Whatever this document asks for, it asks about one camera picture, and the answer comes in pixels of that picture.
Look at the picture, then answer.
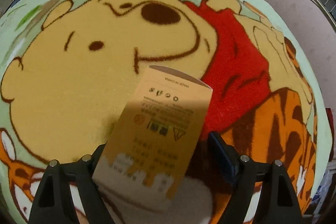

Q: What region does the orange cardboard box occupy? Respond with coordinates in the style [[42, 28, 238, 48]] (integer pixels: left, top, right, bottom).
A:
[[93, 65, 213, 211]]

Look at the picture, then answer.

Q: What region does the Winnie the Pooh blanket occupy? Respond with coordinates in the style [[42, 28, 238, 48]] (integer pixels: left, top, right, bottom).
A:
[[1, 0, 332, 223]]

